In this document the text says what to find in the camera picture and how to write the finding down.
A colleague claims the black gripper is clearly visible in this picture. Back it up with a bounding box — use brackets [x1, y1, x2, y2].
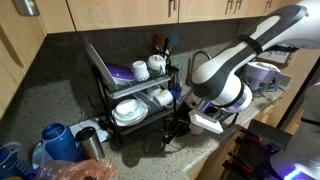
[162, 99, 198, 145]

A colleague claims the white ceramic bowl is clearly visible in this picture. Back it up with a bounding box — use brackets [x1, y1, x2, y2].
[114, 98, 143, 118]

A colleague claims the black two-tier dish rack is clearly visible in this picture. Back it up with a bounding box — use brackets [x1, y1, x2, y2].
[91, 63, 181, 144]

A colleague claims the purple bowl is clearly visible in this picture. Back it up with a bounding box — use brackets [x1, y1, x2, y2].
[106, 63, 137, 84]

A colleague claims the white plate stack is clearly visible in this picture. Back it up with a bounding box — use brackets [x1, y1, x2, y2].
[111, 99, 149, 128]

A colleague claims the black utensil caddy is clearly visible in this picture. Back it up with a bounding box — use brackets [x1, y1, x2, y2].
[167, 64, 184, 101]

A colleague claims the curved metal faucet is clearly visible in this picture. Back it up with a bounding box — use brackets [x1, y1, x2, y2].
[185, 49, 214, 88]

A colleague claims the white mug with red print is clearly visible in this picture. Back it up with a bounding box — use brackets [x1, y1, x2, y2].
[147, 54, 168, 76]

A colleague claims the stainless steel tumbler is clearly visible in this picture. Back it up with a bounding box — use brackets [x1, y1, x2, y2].
[75, 126, 106, 162]

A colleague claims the white flat board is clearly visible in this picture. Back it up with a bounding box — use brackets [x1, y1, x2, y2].
[68, 117, 113, 143]

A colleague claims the blue spatula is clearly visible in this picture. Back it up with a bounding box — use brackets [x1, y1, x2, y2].
[163, 33, 180, 56]

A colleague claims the red spatula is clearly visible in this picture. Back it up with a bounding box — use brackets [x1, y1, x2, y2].
[153, 33, 165, 54]

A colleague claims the black equipment cart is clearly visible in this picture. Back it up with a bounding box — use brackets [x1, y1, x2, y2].
[221, 119, 294, 180]

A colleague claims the large gray cutting board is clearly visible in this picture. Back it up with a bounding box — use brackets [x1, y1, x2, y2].
[81, 34, 119, 91]

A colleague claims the pink plastic bag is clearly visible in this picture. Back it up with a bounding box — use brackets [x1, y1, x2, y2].
[33, 158, 118, 180]

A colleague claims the blue water bottle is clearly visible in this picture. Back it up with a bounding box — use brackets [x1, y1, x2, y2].
[40, 122, 84, 164]

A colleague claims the light gray small mat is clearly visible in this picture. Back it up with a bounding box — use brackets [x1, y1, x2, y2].
[246, 73, 293, 98]

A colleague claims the framed text sign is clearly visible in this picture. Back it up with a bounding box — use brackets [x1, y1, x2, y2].
[256, 43, 298, 66]

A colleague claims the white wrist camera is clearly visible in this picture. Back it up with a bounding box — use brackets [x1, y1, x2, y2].
[188, 109, 224, 135]

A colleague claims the blue handled utensil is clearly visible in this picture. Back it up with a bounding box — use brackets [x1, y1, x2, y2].
[171, 61, 184, 101]

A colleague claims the black clamp with red handle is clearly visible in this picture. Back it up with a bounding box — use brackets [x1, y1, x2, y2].
[221, 151, 254, 175]
[233, 127, 259, 145]

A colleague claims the black metal post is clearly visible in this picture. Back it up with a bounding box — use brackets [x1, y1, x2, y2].
[276, 59, 320, 130]

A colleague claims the light wooden wall cabinet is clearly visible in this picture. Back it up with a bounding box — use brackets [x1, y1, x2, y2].
[36, 0, 301, 35]
[0, 0, 48, 119]

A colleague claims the brushed steel cabinet handle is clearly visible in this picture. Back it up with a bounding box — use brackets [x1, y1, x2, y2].
[13, 0, 42, 17]

